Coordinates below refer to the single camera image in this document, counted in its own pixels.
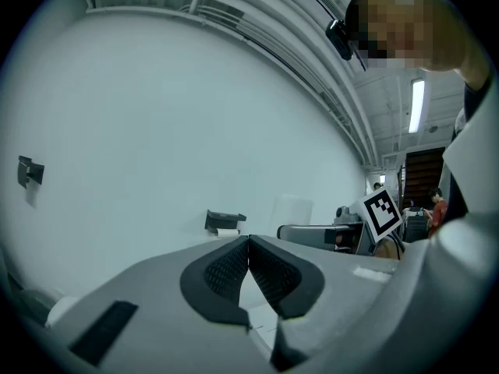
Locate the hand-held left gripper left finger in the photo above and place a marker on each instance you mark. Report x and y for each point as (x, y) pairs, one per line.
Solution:
(222, 279)

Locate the black wall paper holder shelf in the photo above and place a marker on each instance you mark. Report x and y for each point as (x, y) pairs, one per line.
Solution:
(222, 220)

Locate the black equipment case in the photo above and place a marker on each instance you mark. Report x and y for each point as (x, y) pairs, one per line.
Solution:
(415, 228)

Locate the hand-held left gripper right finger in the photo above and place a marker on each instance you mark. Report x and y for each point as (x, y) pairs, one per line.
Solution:
(277, 279)

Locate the person's right forearm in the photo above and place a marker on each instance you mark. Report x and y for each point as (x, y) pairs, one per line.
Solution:
(386, 249)

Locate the long ceiling lamp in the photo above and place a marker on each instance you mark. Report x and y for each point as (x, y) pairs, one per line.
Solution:
(416, 105)

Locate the person's black clothing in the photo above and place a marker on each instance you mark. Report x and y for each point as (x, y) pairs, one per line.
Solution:
(456, 193)

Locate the black head-worn camera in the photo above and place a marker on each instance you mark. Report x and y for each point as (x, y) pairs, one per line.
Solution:
(338, 37)

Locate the dark wooden staircase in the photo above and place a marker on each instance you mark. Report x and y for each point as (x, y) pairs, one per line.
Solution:
(423, 170)

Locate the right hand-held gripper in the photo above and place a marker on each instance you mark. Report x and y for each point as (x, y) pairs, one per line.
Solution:
(380, 216)

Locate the small black wall bracket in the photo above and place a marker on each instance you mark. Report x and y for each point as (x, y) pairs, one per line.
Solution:
(29, 171)

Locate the person's head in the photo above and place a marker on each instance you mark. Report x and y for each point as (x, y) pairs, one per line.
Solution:
(397, 22)

